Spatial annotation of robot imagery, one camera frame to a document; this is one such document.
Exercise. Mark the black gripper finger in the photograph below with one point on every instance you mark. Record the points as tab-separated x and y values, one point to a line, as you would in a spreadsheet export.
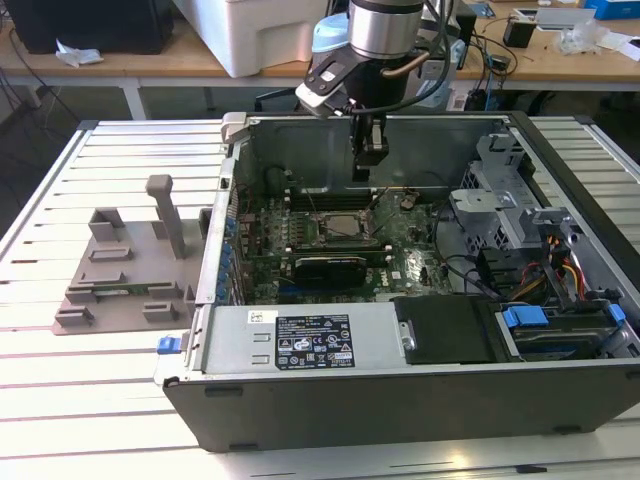
372	145

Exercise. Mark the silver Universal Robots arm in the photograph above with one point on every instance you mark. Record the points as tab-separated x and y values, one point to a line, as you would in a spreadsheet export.
385	30

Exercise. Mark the CPU socket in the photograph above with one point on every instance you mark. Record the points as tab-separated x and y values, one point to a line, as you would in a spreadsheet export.
320	220

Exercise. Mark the black RAM slot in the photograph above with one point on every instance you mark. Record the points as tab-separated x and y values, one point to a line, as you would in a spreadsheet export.
332	202
332	198
375	255
340	249
332	193
340	240
340	245
332	208

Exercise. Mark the round coin cell battery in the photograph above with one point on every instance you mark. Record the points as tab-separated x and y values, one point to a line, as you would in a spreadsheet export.
407	202

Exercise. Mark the round black case speaker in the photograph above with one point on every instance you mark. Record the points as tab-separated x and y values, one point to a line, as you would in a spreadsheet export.
276	180

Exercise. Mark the silver metal drive cage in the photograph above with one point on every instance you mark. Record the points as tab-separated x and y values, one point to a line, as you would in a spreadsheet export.
480	200

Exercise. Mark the white foam box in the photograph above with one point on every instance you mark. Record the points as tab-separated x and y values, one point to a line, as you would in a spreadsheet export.
260	35

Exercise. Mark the green motherboard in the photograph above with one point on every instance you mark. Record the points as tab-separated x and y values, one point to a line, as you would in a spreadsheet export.
415	267

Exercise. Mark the black graphics card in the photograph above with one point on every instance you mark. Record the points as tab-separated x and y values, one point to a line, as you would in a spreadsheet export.
330	272

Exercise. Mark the pale grey case corner cap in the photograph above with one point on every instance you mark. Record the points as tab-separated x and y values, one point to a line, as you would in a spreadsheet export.
234	127

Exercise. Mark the small black box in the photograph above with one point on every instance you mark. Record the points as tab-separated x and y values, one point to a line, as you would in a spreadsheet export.
519	34

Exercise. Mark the blue expansion slot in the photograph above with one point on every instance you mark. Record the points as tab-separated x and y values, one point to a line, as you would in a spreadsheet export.
287	290

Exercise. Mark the black connector block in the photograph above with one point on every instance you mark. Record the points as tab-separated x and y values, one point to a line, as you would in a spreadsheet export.
495	267

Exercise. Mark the wooden desk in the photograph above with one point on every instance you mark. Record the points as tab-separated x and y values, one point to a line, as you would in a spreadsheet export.
550	70
150	60

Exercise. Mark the black plastic drive cover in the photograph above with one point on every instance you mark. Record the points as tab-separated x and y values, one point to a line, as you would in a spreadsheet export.
445	330

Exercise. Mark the grey flat device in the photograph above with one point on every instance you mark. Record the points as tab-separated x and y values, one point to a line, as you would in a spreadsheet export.
565	19

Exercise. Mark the clear plastic bag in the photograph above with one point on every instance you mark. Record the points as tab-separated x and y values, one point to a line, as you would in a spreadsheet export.
582	40

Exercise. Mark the hard disk in blue carrier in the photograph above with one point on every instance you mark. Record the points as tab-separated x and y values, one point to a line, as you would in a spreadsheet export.
522	317

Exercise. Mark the grey power supply with label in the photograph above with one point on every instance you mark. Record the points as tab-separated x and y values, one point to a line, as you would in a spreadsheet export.
235	340

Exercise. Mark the blue cardboard box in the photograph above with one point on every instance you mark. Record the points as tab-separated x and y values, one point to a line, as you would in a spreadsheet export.
615	7

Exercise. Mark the white paper sheet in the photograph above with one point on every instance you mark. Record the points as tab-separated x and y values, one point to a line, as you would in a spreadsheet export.
627	47

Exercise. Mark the grey printed parts rack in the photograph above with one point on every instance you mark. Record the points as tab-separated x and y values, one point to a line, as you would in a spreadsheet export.
135	245

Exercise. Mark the open black PC case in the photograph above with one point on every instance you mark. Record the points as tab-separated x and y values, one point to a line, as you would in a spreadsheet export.
350	410

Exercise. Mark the blue case latch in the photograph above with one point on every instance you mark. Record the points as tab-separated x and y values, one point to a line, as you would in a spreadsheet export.
167	345

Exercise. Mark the large black box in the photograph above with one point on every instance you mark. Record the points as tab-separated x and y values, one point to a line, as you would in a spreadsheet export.
90	25

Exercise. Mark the white crumpled cloth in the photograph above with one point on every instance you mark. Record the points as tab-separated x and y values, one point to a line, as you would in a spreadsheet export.
75	56

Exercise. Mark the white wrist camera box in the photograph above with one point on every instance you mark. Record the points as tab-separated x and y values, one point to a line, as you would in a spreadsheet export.
320	97

